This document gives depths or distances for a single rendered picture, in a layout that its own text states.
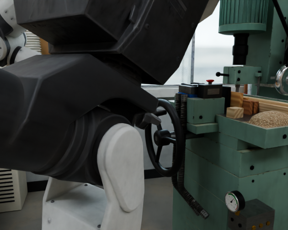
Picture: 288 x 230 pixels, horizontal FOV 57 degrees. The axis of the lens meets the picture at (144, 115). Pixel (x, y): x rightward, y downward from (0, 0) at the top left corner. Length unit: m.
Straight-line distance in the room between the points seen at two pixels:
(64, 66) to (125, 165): 0.16
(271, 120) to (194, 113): 0.25
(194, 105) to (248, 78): 0.30
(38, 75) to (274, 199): 0.96
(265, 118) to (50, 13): 0.68
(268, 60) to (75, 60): 0.93
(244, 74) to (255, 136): 0.33
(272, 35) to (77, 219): 0.97
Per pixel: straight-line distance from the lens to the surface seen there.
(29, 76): 0.33
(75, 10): 0.35
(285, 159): 1.09
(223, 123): 0.97
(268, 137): 0.85
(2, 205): 2.28
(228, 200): 0.93
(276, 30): 1.19
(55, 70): 0.32
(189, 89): 0.98
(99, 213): 0.47
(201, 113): 0.97
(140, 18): 0.37
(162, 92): 2.33
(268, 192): 1.08
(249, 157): 0.96
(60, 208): 0.49
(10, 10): 0.76
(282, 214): 1.19
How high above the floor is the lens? 1.09
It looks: 12 degrees down
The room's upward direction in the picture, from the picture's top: straight up
